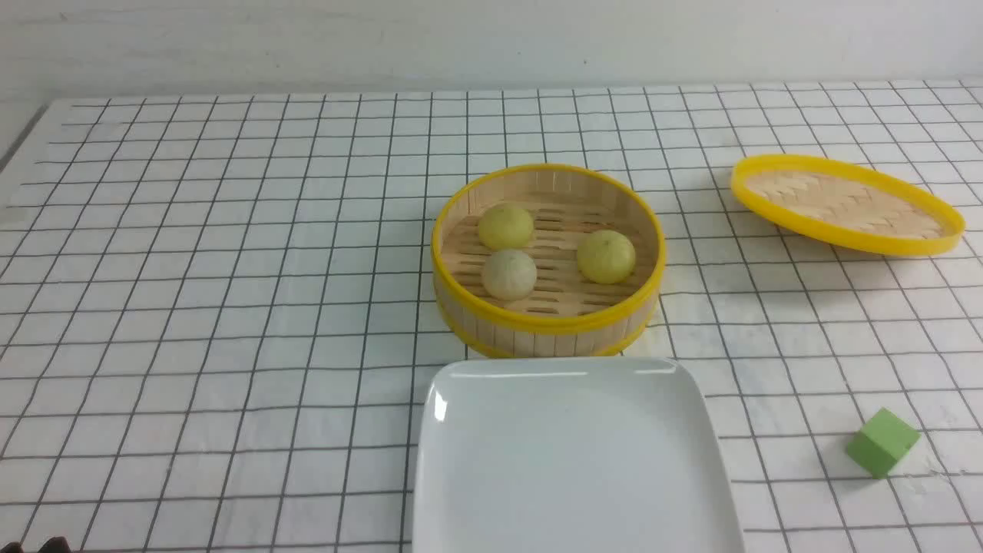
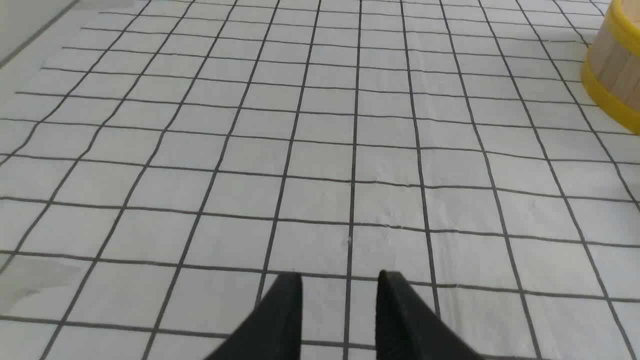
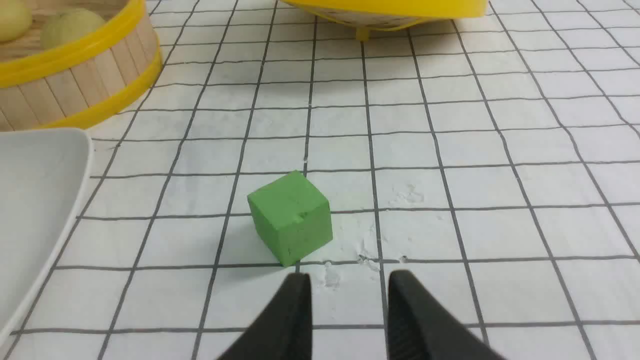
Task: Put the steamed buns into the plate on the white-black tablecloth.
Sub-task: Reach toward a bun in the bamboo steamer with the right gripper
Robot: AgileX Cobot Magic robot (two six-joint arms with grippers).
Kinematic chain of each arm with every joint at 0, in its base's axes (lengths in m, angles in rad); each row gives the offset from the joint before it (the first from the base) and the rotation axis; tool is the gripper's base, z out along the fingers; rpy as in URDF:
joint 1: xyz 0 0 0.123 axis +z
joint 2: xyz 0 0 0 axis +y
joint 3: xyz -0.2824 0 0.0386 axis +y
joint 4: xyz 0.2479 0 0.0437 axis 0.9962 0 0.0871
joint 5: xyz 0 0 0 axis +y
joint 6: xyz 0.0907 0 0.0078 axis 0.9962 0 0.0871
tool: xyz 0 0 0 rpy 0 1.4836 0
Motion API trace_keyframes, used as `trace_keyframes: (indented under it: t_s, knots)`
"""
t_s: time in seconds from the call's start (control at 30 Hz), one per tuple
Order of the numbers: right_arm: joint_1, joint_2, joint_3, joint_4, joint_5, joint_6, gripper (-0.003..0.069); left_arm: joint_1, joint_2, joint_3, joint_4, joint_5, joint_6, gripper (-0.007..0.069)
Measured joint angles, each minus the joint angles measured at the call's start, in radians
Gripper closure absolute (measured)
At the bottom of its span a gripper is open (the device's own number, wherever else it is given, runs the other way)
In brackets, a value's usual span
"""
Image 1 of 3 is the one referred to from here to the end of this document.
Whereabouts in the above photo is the pale white steamed bun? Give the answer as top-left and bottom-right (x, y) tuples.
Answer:
(482, 249), (538, 302)

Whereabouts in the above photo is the yellow-green steamed bun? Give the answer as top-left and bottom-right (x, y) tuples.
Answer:
(478, 203), (535, 251)

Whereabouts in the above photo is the yellow steamed bun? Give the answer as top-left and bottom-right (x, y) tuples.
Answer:
(576, 230), (637, 284)

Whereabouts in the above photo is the white square plate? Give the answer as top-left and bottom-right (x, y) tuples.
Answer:
(412, 356), (746, 552)

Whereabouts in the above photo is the yellow rimmed bamboo steamer basket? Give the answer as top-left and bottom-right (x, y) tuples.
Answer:
(429, 164), (667, 358)

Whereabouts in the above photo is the yellow rimmed bamboo steamer lid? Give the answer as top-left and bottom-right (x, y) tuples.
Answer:
(730, 154), (965, 257)

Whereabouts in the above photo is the green foam cube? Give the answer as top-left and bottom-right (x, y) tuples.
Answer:
(845, 407), (921, 479)

